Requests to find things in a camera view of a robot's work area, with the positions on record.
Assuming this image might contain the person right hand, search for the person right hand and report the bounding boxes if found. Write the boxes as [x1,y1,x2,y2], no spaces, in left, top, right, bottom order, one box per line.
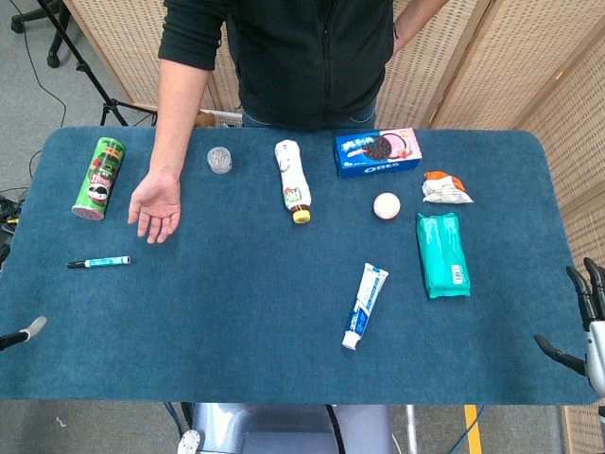
[127,166,183,246]

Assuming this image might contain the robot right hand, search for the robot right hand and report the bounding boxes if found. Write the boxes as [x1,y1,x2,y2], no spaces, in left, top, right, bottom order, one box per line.
[533,256,605,399]

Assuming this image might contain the green white marker pen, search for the green white marker pen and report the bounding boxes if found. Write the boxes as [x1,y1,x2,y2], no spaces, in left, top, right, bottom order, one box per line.
[66,255,132,271]

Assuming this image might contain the person left forearm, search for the person left forearm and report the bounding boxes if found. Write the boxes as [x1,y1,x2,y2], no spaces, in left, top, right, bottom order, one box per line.
[392,0,449,54]

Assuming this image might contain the person right forearm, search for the person right forearm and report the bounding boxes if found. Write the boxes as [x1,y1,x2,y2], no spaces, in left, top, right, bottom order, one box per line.
[149,57,210,177]

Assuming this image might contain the green Pringles can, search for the green Pringles can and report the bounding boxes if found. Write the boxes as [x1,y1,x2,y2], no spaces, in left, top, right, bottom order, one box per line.
[71,136,127,222]

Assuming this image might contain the clear plastic jar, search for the clear plastic jar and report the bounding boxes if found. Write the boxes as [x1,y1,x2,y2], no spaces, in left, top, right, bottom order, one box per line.
[206,146,233,175]

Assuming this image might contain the white slatted floor unit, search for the white slatted floor unit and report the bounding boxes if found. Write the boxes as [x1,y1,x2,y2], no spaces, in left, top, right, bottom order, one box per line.
[195,109,244,129]

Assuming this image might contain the white bottle yellow cap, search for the white bottle yellow cap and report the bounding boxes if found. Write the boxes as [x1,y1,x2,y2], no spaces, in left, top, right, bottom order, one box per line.
[274,139,313,225]

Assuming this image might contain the blue table mat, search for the blue table mat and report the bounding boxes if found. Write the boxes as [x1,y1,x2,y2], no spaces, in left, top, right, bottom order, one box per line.
[0,124,602,407]

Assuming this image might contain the black tripod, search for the black tripod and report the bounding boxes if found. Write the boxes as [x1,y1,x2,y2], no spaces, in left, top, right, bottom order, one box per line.
[36,0,158,128]

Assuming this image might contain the green tissue pack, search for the green tissue pack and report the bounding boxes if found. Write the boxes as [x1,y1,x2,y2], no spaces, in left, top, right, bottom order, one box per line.
[415,212,472,300]

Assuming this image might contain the black office chair base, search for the black office chair base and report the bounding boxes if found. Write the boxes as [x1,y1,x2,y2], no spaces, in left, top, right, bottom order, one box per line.
[9,0,73,69]

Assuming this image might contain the person torso black jacket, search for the person torso black jacket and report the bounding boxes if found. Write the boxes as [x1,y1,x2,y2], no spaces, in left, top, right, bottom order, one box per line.
[157,0,397,131]

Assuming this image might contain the crumpled white orange snack packet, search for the crumpled white orange snack packet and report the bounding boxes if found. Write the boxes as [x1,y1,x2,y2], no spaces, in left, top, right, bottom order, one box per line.
[421,170,475,205]

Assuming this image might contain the blue Oreo box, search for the blue Oreo box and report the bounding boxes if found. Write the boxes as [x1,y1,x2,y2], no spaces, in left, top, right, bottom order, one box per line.
[333,127,424,180]

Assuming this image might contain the white ball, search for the white ball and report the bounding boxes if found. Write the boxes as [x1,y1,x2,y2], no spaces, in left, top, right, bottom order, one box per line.
[372,192,402,221]

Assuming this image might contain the white blue toothpaste tube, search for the white blue toothpaste tube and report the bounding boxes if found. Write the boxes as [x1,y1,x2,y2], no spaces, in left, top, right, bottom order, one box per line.
[341,262,390,351]

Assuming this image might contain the grey robot torso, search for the grey robot torso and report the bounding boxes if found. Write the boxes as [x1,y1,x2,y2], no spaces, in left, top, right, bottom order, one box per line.
[177,402,396,454]

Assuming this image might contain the black cable bundle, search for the black cable bundle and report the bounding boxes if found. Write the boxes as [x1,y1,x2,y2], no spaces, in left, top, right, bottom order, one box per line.
[0,186,30,237]

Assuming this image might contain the blue cable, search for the blue cable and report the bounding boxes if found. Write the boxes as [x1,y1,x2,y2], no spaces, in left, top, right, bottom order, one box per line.
[448,404,486,454]

